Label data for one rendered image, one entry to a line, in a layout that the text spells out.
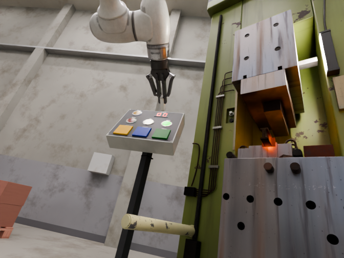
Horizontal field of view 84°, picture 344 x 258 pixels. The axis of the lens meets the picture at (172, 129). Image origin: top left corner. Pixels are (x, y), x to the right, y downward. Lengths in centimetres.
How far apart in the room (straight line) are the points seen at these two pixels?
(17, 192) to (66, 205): 143
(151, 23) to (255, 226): 76
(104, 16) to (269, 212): 84
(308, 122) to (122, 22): 117
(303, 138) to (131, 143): 100
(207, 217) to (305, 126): 82
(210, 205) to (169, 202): 323
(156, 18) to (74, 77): 581
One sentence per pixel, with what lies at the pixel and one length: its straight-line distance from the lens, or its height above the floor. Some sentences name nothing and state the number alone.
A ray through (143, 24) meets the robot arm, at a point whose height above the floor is 124.
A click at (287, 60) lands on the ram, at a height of 141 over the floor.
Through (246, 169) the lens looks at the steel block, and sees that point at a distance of 79.
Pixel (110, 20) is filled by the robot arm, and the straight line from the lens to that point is 77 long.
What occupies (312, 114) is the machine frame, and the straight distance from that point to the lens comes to 146.
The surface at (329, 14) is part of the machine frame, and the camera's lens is 148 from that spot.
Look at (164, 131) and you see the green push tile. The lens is 93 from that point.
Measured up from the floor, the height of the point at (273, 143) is 99.
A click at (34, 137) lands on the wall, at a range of 595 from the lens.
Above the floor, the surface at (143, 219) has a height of 63.
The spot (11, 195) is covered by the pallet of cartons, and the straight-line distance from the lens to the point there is 368.
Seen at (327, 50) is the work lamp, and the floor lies 150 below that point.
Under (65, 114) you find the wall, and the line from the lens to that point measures 582.
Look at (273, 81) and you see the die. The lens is 103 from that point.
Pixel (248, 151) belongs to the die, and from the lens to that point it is 87.
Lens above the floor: 65
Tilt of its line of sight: 25 degrees up
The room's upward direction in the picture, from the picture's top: 12 degrees clockwise
